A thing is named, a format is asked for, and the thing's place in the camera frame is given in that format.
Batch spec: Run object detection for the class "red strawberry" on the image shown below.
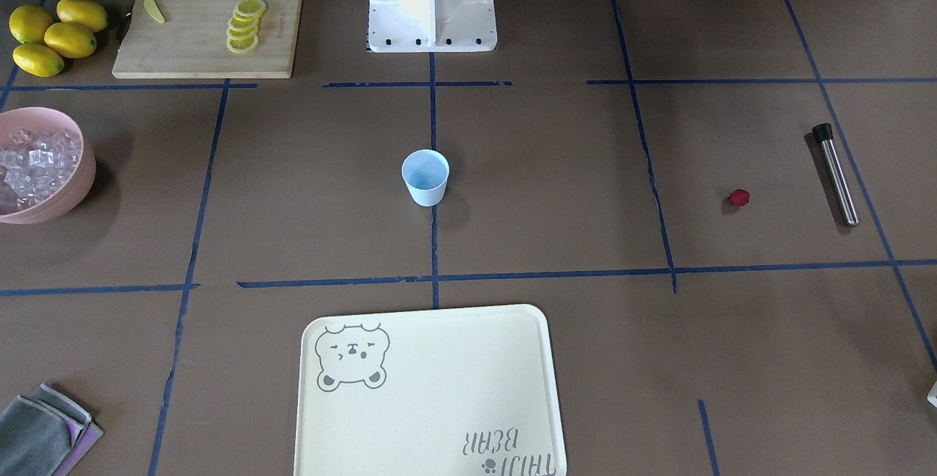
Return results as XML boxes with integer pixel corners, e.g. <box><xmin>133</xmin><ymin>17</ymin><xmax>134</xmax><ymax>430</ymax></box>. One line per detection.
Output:
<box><xmin>728</xmin><ymin>189</ymin><xmax>752</xmax><ymax>208</ymax></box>

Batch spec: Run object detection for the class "light blue plastic cup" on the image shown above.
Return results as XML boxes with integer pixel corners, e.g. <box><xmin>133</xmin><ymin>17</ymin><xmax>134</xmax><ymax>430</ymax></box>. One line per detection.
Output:
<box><xmin>401</xmin><ymin>149</ymin><xmax>449</xmax><ymax>208</ymax></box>

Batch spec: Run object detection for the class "pink bowl of ice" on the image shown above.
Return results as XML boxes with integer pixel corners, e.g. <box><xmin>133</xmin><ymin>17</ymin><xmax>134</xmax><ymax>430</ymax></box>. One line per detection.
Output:
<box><xmin>1</xmin><ymin>108</ymin><xmax>97</xmax><ymax>223</ymax></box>

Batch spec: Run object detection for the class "cream bear serving tray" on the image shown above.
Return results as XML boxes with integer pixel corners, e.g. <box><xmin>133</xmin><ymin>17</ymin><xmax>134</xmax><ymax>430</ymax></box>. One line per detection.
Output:
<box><xmin>292</xmin><ymin>305</ymin><xmax>568</xmax><ymax>475</ymax></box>

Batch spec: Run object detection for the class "lemon slice stack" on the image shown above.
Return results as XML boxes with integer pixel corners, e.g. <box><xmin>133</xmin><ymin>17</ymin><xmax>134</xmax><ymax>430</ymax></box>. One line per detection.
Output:
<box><xmin>225</xmin><ymin>0</ymin><xmax>267</xmax><ymax>53</ymax></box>

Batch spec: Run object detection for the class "steel muddler black tip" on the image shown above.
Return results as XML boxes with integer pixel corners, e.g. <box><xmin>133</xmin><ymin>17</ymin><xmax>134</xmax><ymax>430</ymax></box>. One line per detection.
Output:
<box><xmin>811</xmin><ymin>123</ymin><xmax>860</xmax><ymax>228</ymax></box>

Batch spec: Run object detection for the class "whole yellow lemon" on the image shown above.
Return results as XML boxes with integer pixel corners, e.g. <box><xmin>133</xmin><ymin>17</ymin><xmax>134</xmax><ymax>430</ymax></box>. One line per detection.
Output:
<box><xmin>11</xmin><ymin>43</ymin><xmax>66</xmax><ymax>78</ymax></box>
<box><xmin>9</xmin><ymin>4</ymin><xmax>56</xmax><ymax>43</ymax></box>
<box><xmin>56</xmin><ymin>0</ymin><xmax>108</xmax><ymax>34</ymax></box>
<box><xmin>43</xmin><ymin>22</ymin><xmax>97</xmax><ymax>59</ymax></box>

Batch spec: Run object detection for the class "folded grey cloth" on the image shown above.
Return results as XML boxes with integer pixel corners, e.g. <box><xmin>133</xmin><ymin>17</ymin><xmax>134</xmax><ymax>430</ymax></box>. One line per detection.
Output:
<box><xmin>1</xmin><ymin>383</ymin><xmax>104</xmax><ymax>475</ymax></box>

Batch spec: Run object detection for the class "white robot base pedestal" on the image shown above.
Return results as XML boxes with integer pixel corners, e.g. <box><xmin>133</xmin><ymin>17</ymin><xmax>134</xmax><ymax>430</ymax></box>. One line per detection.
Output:
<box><xmin>366</xmin><ymin>0</ymin><xmax>499</xmax><ymax>53</ymax></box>

